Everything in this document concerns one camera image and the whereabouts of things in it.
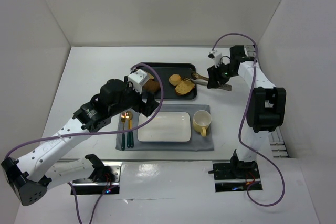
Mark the dark brown bread loaf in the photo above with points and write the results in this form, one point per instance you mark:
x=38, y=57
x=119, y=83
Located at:
x=152, y=86

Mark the white rectangular plate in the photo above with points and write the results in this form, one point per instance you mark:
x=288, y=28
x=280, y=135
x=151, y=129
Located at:
x=168, y=127

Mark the bread slice with seeds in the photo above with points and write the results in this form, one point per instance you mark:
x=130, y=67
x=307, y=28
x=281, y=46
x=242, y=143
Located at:
x=184, y=87

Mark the yellow ceramic mug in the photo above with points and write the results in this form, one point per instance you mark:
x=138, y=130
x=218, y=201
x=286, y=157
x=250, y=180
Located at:
x=201, y=122

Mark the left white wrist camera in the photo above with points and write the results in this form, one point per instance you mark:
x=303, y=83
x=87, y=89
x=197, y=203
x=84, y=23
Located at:
x=140, y=81

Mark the black baking tray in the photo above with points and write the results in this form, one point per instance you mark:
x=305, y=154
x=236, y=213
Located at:
x=165, y=70

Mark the gold fork green handle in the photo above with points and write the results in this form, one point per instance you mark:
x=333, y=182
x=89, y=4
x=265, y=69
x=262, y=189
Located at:
x=123, y=121

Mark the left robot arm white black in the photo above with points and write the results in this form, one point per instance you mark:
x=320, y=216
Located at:
x=32, y=175

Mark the gold spoon green handle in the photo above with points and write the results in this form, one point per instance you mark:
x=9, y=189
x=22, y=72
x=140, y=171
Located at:
x=130, y=137

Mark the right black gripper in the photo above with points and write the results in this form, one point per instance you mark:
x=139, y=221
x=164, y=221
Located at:
x=213, y=77

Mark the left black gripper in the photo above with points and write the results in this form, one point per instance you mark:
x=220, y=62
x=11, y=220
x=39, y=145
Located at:
x=149, y=102

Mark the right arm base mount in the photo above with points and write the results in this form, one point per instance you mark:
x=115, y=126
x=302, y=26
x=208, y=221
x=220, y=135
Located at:
x=235, y=175

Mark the aluminium rail frame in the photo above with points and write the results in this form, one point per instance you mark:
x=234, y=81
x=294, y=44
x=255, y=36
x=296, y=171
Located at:
x=278, y=142

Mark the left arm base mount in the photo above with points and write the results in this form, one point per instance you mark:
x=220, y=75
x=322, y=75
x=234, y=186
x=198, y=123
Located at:
x=105, y=178

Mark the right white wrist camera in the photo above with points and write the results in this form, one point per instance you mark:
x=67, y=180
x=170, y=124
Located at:
x=217, y=57

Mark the round yellow bread bun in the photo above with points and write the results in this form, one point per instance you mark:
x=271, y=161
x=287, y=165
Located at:
x=175, y=79

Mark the metal food tongs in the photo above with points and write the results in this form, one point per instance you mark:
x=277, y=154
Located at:
x=196, y=78

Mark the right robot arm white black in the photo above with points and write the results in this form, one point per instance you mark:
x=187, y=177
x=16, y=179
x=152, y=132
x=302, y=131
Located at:
x=238, y=56

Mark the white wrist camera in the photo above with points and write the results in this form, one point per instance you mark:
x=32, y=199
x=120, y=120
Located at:
x=217, y=57
x=140, y=81

